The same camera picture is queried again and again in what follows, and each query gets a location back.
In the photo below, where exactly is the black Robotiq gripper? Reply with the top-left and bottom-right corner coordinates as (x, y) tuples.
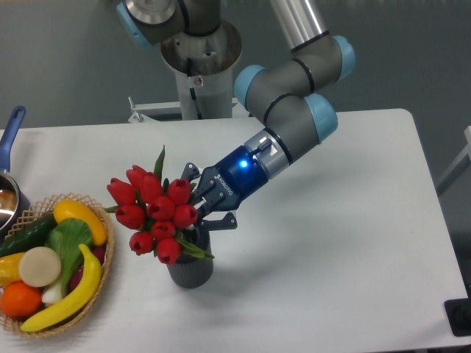
(180, 146), (269, 230)

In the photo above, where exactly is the red tulip bouquet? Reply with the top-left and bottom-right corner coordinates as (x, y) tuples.
(105, 150), (213, 265)

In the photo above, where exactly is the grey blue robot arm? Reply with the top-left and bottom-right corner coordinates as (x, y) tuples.
(117, 1), (355, 231)

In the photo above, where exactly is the dark grey ribbed vase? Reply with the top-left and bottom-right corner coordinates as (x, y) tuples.
(167, 228), (213, 288)

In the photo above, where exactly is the purple red vegetable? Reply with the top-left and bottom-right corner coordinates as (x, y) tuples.
(68, 245), (106, 292)

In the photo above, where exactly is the yellow banana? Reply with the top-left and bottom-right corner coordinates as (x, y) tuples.
(21, 244), (102, 333)

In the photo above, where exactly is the green bok choy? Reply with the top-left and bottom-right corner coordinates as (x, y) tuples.
(42, 218), (93, 306)

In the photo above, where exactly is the woven wicker basket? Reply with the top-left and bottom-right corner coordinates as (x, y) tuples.
(1, 193), (115, 339)

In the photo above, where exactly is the green cucumber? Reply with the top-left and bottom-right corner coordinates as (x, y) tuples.
(1, 214), (57, 257)

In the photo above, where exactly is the beige round slice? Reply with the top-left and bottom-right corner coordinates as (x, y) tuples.
(18, 246), (62, 288)

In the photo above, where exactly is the yellow pepper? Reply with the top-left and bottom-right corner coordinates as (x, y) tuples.
(0, 252), (24, 288)

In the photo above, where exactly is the orange fruit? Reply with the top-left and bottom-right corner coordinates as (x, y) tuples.
(1, 282), (42, 318)

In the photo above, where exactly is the black device at edge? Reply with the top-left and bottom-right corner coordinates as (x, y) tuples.
(444, 298), (470, 337)

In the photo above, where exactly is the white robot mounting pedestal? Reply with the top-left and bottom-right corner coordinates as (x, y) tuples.
(129, 19), (242, 122)

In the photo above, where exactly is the blue handled saucepan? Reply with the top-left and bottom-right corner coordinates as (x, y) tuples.
(1, 106), (30, 243)

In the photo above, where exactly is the white frame at right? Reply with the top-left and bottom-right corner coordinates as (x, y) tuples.
(436, 126), (470, 197)

